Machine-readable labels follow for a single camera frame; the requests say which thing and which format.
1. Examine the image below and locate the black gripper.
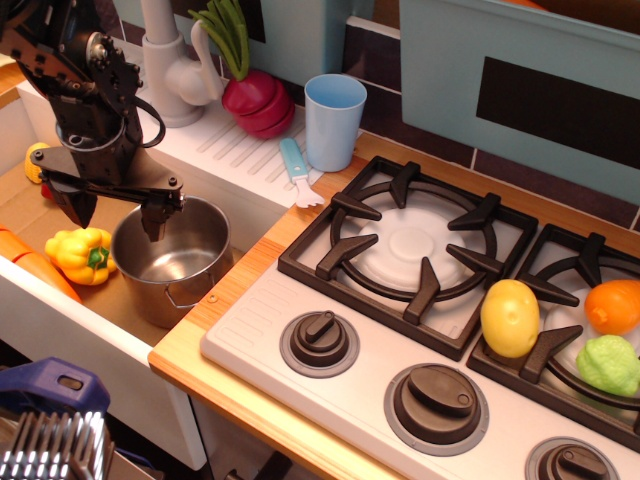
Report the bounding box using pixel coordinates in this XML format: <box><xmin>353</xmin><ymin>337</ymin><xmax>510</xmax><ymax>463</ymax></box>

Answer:
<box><xmin>32</xmin><ymin>93</ymin><xmax>183</xmax><ymax>242</ymax></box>

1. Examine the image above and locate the stainless steel pot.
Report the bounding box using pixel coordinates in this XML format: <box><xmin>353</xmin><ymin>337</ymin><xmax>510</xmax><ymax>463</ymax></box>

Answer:
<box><xmin>111</xmin><ymin>196</ymin><xmax>234</xmax><ymax>329</ymax></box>

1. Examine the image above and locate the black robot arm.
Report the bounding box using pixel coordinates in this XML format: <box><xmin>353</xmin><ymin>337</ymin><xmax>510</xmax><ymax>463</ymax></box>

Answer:
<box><xmin>1</xmin><ymin>1</ymin><xmax>183</xmax><ymax>242</ymax></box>

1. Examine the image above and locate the left stove knob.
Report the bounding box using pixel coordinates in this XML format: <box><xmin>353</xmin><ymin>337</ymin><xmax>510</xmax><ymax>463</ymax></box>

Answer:
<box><xmin>280</xmin><ymin>310</ymin><xmax>360</xmax><ymax>379</ymax></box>

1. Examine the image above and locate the stove knob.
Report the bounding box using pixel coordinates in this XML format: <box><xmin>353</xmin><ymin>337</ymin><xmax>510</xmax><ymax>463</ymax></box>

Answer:
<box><xmin>384</xmin><ymin>363</ymin><xmax>490</xmax><ymax>457</ymax></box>
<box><xmin>525</xmin><ymin>437</ymin><xmax>620</xmax><ymax>480</ymax></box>
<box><xmin>280</xmin><ymin>310</ymin><xmax>360</xmax><ymax>379</ymax></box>

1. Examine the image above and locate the silver stove panel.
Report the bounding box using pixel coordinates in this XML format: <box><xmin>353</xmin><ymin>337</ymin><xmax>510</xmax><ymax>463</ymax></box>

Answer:
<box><xmin>201</xmin><ymin>266</ymin><xmax>639</xmax><ymax>479</ymax></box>

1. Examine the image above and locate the middle stove knob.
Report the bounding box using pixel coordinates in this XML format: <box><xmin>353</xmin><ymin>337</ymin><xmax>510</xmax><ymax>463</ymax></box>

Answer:
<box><xmin>384</xmin><ymin>363</ymin><xmax>490</xmax><ymax>457</ymax></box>

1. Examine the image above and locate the right stove knob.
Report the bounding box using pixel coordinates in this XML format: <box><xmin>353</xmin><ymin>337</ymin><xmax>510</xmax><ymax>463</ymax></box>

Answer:
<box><xmin>525</xmin><ymin>437</ymin><xmax>620</xmax><ymax>480</ymax></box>

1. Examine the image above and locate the white toy sink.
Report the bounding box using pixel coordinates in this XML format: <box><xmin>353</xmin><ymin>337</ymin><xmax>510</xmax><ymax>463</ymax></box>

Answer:
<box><xmin>0</xmin><ymin>34</ymin><xmax>364</xmax><ymax>471</ymax></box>

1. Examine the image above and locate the yellow toy bell pepper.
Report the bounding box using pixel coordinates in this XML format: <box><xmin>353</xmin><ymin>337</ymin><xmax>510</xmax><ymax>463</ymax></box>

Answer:
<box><xmin>45</xmin><ymin>227</ymin><xmax>117</xmax><ymax>286</ymax></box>

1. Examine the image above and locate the red toy pepper piece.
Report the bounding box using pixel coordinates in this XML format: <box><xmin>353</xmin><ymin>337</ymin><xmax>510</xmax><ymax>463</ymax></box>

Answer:
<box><xmin>40</xmin><ymin>184</ymin><xmax>55</xmax><ymax>202</ymax></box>

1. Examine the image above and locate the yellow toy corn piece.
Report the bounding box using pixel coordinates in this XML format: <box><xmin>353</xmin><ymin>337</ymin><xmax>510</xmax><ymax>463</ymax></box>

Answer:
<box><xmin>23</xmin><ymin>142</ymin><xmax>49</xmax><ymax>185</ymax></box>

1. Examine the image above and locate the orange toy carrot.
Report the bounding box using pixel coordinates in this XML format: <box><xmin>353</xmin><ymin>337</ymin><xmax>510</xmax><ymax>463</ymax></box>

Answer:
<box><xmin>1</xmin><ymin>225</ymin><xmax>82</xmax><ymax>303</ymax></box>

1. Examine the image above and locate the grey toy faucet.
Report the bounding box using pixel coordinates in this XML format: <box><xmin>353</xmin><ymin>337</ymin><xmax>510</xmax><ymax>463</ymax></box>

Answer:
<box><xmin>141</xmin><ymin>0</ymin><xmax>224</xmax><ymax>128</ymax></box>

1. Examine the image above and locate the red toy radish with greens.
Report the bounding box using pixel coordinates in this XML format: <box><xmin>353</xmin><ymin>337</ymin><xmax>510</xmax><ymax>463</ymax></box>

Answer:
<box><xmin>188</xmin><ymin>1</ymin><xmax>295</xmax><ymax>139</ymax></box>

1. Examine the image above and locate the light blue plastic cup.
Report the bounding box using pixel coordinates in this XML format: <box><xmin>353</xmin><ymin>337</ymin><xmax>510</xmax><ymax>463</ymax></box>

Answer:
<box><xmin>304</xmin><ymin>74</ymin><xmax>368</xmax><ymax>173</ymax></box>

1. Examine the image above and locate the silver finned heatsink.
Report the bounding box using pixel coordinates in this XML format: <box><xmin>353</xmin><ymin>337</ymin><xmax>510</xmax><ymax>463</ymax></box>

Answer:
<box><xmin>1</xmin><ymin>412</ymin><xmax>114</xmax><ymax>479</ymax></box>

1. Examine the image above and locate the left black burner grate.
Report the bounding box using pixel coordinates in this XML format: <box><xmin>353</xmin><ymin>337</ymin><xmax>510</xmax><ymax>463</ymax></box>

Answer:
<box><xmin>278</xmin><ymin>157</ymin><xmax>538</xmax><ymax>360</ymax></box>

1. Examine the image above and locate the black burner grate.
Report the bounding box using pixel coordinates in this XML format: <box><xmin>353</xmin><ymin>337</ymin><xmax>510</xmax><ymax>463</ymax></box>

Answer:
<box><xmin>278</xmin><ymin>157</ymin><xmax>538</xmax><ymax>360</ymax></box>
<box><xmin>467</xmin><ymin>224</ymin><xmax>639</xmax><ymax>452</ymax></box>

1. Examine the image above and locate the yellow toy potato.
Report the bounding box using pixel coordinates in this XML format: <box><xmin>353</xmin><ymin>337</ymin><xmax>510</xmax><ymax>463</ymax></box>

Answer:
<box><xmin>480</xmin><ymin>279</ymin><xmax>540</xmax><ymax>358</ymax></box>

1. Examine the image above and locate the right black burner grate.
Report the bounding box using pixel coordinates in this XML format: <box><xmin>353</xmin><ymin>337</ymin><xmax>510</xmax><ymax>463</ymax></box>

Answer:
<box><xmin>467</xmin><ymin>224</ymin><xmax>639</xmax><ymax>452</ymax></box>

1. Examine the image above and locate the teal cabinet with dark window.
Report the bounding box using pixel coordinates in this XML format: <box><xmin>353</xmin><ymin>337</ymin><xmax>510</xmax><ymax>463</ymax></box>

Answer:
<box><xmin>399</xmin><ymin>1</ymin><xmax>639</xmax><ymax>203</ymax></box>

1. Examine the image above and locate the orange toy fruit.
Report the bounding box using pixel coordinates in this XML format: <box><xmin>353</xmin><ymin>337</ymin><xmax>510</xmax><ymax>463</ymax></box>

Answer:
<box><xmin>584</xmin><ymin>280</ymin><xmax>639</xmax><ymax>336</ymax></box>

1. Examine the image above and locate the green toy lettuce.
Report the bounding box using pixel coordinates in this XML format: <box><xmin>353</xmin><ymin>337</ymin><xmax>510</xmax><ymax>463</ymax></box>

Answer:
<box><xmin>576</xmin><ymin>335</ymin><xmax>639</xmax><ymax>397</ymax></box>

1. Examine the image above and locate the black cable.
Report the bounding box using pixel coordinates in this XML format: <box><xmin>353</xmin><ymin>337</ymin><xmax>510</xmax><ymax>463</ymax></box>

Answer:
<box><xmin>133</xmin><ymin>95</ymin><xmax>167</xmax><ymax>149</ymax></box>

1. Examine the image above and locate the blue handled toy fork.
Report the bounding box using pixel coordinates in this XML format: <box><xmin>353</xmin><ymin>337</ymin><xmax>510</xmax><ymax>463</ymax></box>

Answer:
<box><xmin>279</xmin><ymin>138</ymin><xmax>324</xmax><ymax>208</ymax></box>

